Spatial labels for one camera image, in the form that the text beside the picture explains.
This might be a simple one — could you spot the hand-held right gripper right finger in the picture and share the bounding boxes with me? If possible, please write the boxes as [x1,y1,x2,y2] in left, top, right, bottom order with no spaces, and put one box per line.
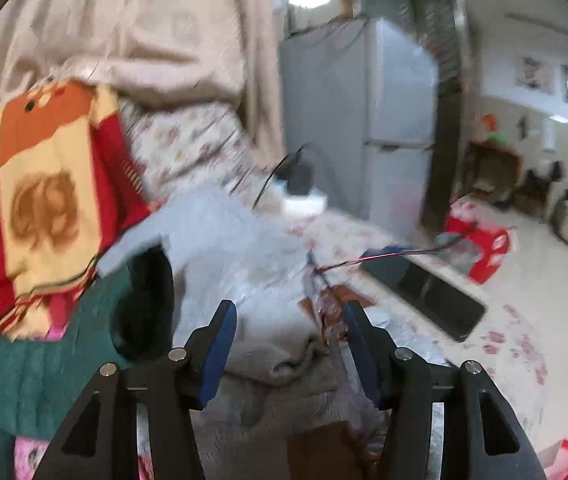
[342,300,547,480]

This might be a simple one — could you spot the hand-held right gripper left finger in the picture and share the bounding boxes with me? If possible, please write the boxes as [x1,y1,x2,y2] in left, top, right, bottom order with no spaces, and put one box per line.
[31,300,238,480]

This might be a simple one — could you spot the dark green quilted garment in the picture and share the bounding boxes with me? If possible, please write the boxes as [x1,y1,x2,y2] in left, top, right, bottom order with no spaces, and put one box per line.
[0,247,175,461]

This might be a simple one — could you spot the brown snack wrapper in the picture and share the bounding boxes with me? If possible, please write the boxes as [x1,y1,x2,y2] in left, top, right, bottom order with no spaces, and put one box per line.
[306,285,362,346]

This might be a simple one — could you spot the beige fleece cloth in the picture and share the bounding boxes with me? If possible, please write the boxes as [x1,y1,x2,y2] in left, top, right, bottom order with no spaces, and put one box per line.
[184,330,395,480]

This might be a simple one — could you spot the black tablet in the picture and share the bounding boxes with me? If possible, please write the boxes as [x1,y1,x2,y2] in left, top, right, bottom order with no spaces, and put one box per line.
[361,250,487,343]

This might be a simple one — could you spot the grey-blue garment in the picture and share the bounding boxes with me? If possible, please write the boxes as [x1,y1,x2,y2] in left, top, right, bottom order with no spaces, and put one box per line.
[96,185,325,376]

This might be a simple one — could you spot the floral bedsheet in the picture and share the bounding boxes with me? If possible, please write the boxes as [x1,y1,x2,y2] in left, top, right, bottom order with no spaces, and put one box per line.
[284,210,550,441]

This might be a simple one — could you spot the red plastic bag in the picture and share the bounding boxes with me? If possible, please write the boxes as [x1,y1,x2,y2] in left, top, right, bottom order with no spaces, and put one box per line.
[538,439,568,480]
[444,200,512,286]

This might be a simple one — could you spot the white power strip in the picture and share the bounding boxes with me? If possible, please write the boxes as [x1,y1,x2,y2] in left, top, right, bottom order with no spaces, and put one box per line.
[281,190,327,216]

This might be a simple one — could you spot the black charger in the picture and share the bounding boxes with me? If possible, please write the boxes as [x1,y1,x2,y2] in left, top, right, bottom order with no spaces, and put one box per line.
[286,157,315,194]

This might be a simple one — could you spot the white floral quilt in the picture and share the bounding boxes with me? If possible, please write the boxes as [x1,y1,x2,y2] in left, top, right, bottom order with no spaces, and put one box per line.
[124,102,260,201]

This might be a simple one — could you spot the wooden cabinet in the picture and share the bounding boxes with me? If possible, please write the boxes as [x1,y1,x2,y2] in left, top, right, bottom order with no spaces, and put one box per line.
[464,140,523,202]

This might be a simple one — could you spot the grey refrigerator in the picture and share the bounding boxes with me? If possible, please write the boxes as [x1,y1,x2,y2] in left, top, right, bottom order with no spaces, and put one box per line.
[279,17,440,231]

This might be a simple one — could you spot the red orange patchwork quilt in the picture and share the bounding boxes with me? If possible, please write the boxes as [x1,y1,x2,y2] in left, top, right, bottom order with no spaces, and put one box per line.
[0,77,165,341]

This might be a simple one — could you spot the beige curtain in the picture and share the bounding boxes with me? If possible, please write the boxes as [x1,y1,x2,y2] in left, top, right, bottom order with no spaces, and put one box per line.
[0,0,286,161]

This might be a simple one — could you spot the red cable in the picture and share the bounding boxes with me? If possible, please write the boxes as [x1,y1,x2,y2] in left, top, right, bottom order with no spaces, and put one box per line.
[314,245,465,275]

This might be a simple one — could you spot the dark door frame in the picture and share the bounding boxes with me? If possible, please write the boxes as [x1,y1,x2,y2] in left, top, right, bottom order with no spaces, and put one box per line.
[421,92,467,235]

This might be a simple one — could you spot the floral wall picture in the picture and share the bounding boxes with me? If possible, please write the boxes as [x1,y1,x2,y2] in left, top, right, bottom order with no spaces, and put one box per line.
[516,55,556,94]

